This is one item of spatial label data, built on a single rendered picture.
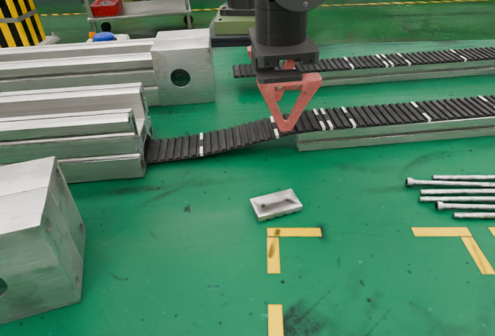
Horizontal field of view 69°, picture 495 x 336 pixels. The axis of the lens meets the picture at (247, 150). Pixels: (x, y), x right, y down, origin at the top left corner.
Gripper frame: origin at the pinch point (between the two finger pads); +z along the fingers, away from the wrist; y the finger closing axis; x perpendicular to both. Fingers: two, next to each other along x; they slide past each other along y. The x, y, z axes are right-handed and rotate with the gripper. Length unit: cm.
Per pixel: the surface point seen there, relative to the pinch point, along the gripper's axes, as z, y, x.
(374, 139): 4.6, 2.1, 12.4
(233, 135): 3.8, -0.9, -6.1
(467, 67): 4.2, -17.1, 37.3
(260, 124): 2.9, -1.7, -2.4
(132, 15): 57, -296, -78
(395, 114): 2.1, 0.3, 15.5
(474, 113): 2.4, 1.3, 26.0
